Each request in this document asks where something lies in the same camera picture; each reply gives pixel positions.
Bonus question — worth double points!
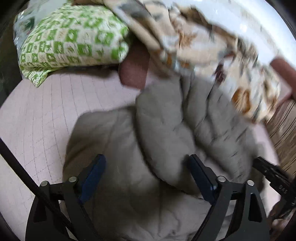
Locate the grey hooded puffer jacket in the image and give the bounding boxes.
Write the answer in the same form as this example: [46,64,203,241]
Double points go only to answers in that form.
[63,77,264,240]

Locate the striped beige cushion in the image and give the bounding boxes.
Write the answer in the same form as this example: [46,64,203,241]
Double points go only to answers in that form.
[266,99,296,178]

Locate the pink quilted bed sheet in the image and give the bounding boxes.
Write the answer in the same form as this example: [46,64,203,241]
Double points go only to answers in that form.
[1,70,279,240]

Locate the reddish brown headboard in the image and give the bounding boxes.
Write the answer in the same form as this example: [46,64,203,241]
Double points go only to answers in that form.
[270,57,295,104]

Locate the green white patterned pillow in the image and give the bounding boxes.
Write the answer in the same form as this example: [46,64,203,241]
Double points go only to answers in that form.
[19,3,130,87]

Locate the beige leaf print blanket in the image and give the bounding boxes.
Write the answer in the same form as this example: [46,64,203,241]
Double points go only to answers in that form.
[73,1,280,123]

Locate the floral bedside fabric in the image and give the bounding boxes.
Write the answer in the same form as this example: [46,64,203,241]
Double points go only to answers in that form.
[13,0,67,50]

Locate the black strap cable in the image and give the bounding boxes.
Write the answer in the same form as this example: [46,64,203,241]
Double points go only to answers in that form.
[0,138,77,241]

